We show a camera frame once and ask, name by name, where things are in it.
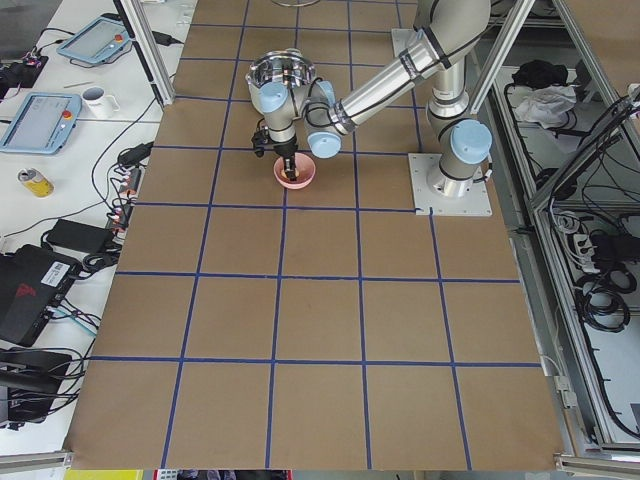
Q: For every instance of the aluminium frame post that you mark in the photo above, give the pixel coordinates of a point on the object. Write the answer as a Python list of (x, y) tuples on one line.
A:
[(137, 26)]

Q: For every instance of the black laptop dock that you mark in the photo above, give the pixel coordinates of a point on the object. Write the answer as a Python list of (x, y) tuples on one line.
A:
[(30, 381)]

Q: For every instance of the power strip with plugs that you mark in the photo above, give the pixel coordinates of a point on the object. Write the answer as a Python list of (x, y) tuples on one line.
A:
[(126, 182)]

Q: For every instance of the black red computer box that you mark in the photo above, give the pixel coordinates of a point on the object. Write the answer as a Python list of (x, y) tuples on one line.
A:
[(33, 281)]

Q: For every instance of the glass pot lid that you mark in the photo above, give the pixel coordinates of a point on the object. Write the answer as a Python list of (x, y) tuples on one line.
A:
[(295, 4)]

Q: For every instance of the white crumpled cloth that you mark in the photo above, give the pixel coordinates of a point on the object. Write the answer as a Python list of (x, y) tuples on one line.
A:
[(549, 107)]

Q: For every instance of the black cloth bundle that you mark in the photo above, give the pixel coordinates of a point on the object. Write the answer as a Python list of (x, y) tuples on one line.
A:
[(539, 74)]

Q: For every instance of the far teach pendant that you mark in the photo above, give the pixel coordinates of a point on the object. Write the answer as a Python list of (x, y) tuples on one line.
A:
[(99, 42)]

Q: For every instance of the teach pendant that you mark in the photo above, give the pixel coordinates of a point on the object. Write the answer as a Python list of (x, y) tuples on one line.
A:
[(99, 42), (42, 124)]

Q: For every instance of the black power adapter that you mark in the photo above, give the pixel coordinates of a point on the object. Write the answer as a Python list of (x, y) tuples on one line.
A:
[(77, 236)]

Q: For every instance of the white mug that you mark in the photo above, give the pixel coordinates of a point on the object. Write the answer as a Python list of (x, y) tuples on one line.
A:
[(103, 105)]

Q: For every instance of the pink bowl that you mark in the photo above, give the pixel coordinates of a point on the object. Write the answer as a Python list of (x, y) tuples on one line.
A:
[(304, 170)]

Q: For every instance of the yellow drink can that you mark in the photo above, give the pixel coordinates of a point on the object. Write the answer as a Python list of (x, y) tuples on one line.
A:
[(35, 182)]

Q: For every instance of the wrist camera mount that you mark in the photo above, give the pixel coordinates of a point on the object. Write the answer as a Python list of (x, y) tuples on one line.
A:
[(260, 139)]

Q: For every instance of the pale green electric pot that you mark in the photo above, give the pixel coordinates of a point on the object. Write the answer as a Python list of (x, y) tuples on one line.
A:
[(288, 66)]

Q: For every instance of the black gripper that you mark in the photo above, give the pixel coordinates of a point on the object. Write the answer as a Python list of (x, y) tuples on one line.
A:
[(286, 149)]

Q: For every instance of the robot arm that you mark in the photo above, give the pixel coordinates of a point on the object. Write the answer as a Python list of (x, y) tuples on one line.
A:
[(284, 86)]

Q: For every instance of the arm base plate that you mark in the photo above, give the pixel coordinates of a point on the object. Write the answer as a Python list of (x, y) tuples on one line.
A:
[(438, 195), (405, 45)]

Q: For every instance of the near teach pendant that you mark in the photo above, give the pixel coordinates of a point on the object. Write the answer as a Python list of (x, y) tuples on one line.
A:
[(42, 124)]

